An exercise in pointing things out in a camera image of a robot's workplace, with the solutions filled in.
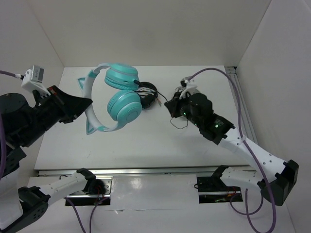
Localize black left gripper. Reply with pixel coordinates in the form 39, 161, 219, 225
19, 83, 93, 145

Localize black wired headphones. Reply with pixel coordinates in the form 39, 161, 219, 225
136, 82, 159, 109

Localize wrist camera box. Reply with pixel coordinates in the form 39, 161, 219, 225
21, 65, 49, 96
177, 77, 199, 100

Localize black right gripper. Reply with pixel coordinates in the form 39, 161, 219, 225
164, 89, 202, 127

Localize teal cat-ear headphones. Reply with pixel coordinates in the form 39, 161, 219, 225
77, 63, 142, 135

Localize aluminium side rail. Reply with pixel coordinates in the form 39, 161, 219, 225
225, 67, 258, 143

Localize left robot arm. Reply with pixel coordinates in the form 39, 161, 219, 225
0, 85, 106, 233

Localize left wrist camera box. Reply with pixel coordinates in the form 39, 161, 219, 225
21, 65, 49, 96

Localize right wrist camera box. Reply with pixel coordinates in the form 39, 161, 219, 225
177, 77, 199, 100

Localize aluminium table edge rail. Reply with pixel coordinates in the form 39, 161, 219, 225
38, 166, 218, 177

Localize thin black audio cable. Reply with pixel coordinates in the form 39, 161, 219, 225
155, 91, 190, 130

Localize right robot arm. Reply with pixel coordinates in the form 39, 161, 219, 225
164, 92, 299, 206

